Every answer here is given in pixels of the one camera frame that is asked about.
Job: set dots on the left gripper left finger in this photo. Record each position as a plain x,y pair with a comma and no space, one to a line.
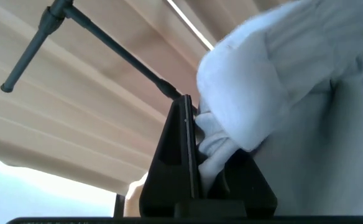
172,180

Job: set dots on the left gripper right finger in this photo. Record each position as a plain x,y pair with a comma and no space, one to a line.
250,186

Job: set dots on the pale blue garment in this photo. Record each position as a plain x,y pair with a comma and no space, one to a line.
293,93

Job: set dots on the black clothes rack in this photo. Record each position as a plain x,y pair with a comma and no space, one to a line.
48,23

